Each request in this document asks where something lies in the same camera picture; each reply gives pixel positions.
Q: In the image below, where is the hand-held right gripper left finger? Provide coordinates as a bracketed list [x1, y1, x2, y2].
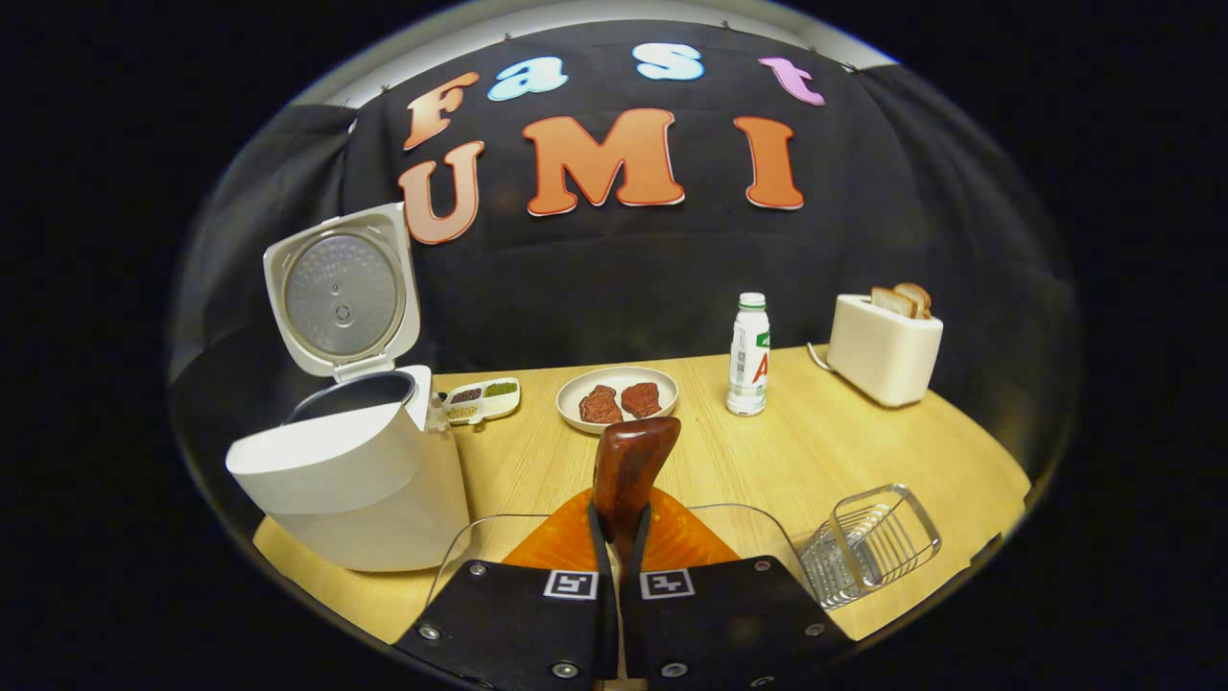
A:
[395, 488, 620, 687]

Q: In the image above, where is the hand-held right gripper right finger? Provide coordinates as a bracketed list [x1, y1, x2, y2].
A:
[619, 488, 855, 687]

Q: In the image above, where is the metal wire chopstick holder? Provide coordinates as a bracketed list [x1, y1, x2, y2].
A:
[798, 484, 942, 610]

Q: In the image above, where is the brown wooden spoon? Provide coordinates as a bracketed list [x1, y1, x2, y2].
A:
[592, 417, 682, 582]

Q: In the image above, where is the white rice cooker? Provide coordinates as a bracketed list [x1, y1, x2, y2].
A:
[225, 202, 471, 574]

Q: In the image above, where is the divided dish of beans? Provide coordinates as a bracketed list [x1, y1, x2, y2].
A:
[441, 377, 522, 426]

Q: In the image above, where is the white green drink bottle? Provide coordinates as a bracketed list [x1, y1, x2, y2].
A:
[726, 293, 771, 417]

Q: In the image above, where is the beige round plate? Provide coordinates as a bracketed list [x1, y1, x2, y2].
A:
[556, 366, 679, 435]

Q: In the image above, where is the white toaster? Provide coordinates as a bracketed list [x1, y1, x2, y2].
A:
[826, 294, 944, 408]

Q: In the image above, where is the black backdrop cloth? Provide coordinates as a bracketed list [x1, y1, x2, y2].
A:
[168, 19, 1080, 481]

